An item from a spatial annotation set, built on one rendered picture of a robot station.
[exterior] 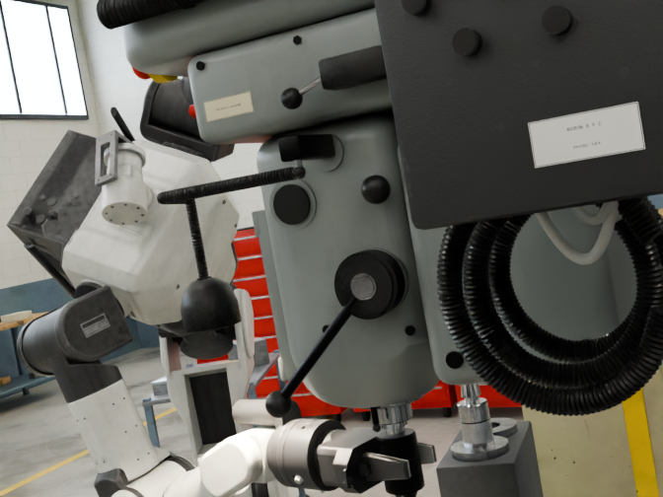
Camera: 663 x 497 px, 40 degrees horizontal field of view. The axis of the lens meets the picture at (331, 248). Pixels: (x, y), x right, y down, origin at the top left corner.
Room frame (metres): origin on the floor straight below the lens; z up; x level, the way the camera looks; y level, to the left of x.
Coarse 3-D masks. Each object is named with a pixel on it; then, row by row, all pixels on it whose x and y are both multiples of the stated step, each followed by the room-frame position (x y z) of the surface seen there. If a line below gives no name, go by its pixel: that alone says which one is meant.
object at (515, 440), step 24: (504, 432) 1.45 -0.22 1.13; (528, 432) 1.48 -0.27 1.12; (456, 456) 1.38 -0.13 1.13; (480, 456) 1.35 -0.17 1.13; (504, 456) 1.36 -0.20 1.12; (528, 456) 1.44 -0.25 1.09; (456, 480) 1.35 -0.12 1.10; (480, 480) 1.34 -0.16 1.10; (504, 480) 1.33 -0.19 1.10; (528, 480) 1.41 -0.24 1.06
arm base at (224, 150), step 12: (156, 84) 1.55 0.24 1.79; (144, 108) 1.55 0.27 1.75; (144, 120) 1.55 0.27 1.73; (144, 132) 1.56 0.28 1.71; (156, 132) 1.55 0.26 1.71; (168, 132) 1.55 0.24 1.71; (180, 132) 1.57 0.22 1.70; (180, 144) 1.55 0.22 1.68; (192, 144) 1.54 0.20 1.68; (204, 144) 1.54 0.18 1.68; (228, 144) 1.58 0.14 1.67; (204, 156) 1.54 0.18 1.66; (216, 156) 1.54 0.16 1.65
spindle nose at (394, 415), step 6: (384, 408) 1.04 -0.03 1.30; (390, 408) 1.04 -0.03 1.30; (396, 408) 1.04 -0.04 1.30; (402, 408) 1.04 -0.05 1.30; (408, 408) 1.05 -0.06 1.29; (378, 414) 1.05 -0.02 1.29; (384, 414) 1.04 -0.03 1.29; (390, 414) 1.04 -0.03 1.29; (396, 414) 1.04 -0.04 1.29; (402, 414) 1.04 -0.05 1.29; (408, 414) 1.05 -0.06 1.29; (384, 420) 1.04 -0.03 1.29; (390, 420) 1.04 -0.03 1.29; (396, 420) 1.04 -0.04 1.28; (402, 420) 1.04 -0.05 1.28
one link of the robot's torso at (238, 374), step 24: (240, 312) 1.76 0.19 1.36; (240, 336) 1.73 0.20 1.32; (168, 360) 1.74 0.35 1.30; (240, 360) 1.72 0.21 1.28; (168, 384) 1.73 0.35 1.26; (192, 384) 1.77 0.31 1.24; (216, 384) 1.76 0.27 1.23; (240, 384) 1.72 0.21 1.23; (192, 408) 1.75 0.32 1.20; (216, 408) 1.77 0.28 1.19; (192, 432) 1.72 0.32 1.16; (216, 432) 1.77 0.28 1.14; (240, 432) 1.71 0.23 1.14; (192, 456) 1.72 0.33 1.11
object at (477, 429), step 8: (488, 408) 1.39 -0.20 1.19; (464, 416) 1.38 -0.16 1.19; (472, 416) 1.38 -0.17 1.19; (480, 416) 1.38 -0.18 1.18; (488, 416) 1.39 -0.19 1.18; (464, 424) 1.38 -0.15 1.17; (472, 424) 1.38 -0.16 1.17; (480, 424) 1.37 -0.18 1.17; (488, 424) 1.38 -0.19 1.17; (464, 432) 1.39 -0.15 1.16; (472, 432) 1.38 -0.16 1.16; (480, 432) 1.37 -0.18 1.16; (488, 432) 1.38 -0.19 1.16; (464, 440) 1.39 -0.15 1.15; (472, 440) 1.38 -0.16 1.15; (480, 440) 1.37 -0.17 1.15; (488, 440) 1.38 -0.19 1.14; (472, 448) 1.38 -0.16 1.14; (480, 448) 1.38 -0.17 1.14
